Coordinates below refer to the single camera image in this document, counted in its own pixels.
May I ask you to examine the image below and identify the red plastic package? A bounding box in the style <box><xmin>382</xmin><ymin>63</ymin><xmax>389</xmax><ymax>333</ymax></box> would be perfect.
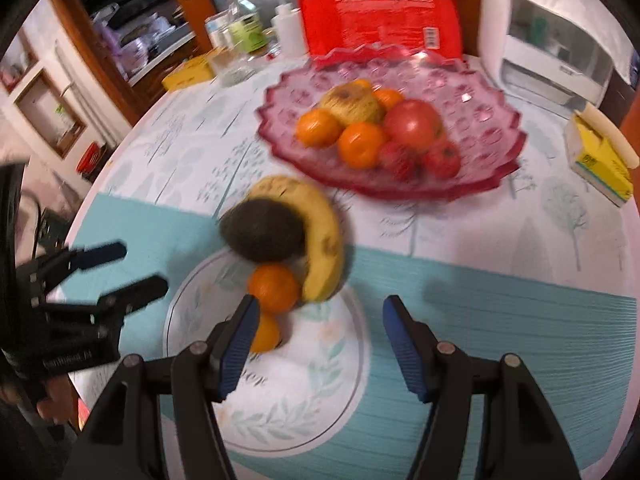
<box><xmin>298</xmin><ymin>0</ymin><xmax>463</xmax><ymax>58</ymax></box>

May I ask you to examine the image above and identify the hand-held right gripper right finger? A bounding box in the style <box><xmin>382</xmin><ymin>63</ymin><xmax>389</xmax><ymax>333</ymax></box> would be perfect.
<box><xmin>382</xmin><ymin>295</ymin><xmax>583</xmax><ymax>480</ymax></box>

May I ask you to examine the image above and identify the pink glass fruit bowl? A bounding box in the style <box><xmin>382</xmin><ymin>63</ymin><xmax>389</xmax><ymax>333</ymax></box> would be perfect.
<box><xmin>257</xmin><ymin>45</ymin><xmax>528</xmax><ymax>202</ymax></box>

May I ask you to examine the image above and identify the yellow tissue box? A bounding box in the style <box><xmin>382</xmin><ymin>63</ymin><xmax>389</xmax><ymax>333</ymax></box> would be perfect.
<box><xmin>564</xmin><ymin>107</ymin><xmax>640</xmax><ymax>208</ymax></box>

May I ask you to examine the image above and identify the white plastic bottle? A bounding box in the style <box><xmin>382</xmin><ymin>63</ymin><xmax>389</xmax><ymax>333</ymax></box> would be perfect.
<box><xmin>272</xmin><ymin>2</ymin><xmax>307</xmax><ymax>58</ymax></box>

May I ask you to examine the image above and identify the clear glass cup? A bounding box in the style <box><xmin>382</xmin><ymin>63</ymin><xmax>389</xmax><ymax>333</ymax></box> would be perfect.
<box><xmin>210</xmin><ymin>50</ymin><xmax>256</xmax><ymax>86</ymax></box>

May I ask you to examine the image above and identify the flat yellow box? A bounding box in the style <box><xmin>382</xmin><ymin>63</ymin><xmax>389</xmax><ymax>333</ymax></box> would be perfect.
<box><xmin>161</xmin><ymin>55</ymin><xmax>216</xmax><ymax>92</ymax></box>

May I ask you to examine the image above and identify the white countertop appliance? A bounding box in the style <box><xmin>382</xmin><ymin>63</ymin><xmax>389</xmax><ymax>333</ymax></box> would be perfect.
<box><xmin>500</xmin><ymin>0</ymin><xmax>633</xmax><ymax>106</ymax></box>

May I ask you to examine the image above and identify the small red apple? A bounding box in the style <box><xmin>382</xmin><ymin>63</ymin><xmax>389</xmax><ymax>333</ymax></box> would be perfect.
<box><xmin>421</xmin><ymin>140</ymin><xmax>462</xmax><ymax>179</ymax></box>
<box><xmin>377</xmin><ymin>141</ymin><xmax>418</xmax><ymax>181</ymax></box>

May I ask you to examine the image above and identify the large orange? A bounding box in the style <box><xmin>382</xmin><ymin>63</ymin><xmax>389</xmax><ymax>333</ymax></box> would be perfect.
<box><xmin>337</xmin><ymin>121</ymin><xmax>388</xmax><ymax>170</ymax></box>

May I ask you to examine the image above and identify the person's left hand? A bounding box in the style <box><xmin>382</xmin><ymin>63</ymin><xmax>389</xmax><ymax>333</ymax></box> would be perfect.
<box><xmin>30</xmin><ymin>374</ymin><xmax>81</xmax><ymax>432</ymax></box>

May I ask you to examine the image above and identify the small white carton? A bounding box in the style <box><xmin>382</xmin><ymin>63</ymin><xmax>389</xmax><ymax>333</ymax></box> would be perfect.
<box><xmin>204</xmin><ymin>14</ymin><xmax>232</xmax><ymax>48</ymax></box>

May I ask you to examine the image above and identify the clear bottle green label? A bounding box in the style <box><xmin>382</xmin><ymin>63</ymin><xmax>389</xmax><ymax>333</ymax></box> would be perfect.
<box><xmin>226</xmin><ymin>0</ymin><xmax>268</xmax><ymax>56</ymax></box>

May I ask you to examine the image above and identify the wooden cabinet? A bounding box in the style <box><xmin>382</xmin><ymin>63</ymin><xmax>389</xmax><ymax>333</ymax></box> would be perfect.
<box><xmin>50</xmin><ymin>0</ymin><xmax>221</xmax><ymax>126</ymax></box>

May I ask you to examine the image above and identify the red basket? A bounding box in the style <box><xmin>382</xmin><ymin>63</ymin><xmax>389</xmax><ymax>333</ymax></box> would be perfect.
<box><xmin>75</xmin><ymin>142</ymin><xmax>108</xmax><ymax>176</ymax></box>

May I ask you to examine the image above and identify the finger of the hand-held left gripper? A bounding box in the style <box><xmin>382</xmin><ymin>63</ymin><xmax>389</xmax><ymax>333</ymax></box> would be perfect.
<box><xmin>20</xmin><ymin>241</ymin><xmax>127</xmax><ymax>301</ymax></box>
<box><xmin>45</xmin><ymin>275</ymin><xmax>169</xmax><ymax>343</ymax></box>

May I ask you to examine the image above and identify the yellow pear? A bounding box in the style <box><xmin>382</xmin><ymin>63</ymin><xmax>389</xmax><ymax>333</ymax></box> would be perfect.
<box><xmin>320</xmin><ymin>84</ymin><xmax>382</xmax><ymax>126</ymax></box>

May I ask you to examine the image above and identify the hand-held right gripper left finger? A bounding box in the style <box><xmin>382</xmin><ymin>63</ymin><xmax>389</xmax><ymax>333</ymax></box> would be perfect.
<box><xmin>62</xmin><ymin>294</ymin><xmax>261</xmax><ymax>480</ymax></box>

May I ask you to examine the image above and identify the wooden wall niche frame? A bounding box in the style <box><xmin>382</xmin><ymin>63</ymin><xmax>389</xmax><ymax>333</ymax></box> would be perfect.
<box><xmin>15</xmin><ymin>70</ymin><xmax>86</xmax><ymax>158</ymax></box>

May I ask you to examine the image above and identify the white paper towel roll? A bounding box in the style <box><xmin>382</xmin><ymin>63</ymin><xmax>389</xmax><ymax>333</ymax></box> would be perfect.
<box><xmin>477</xmin><ymin>0</ymin><xmax>513</xmax><ymax>78</ymax></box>

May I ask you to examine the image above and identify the yellow banana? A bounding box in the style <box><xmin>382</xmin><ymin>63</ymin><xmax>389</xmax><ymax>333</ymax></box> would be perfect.
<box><xmin>247</xmin><ymin>175</ymin><xmax>346</xmax><ymax>303</ymax></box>

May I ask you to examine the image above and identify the large red apple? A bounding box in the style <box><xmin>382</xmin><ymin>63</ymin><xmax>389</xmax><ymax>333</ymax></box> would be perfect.
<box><xmin>384</xmin><ymin>100</ymin><xmax>445</xmax><ymax>151</ymax></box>

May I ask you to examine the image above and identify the dark avocado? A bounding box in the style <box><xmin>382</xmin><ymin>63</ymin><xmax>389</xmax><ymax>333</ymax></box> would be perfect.
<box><xmin>219</xmin><ymin>199</ymin><xmax>307</xmax><ymax>263</ymax></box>

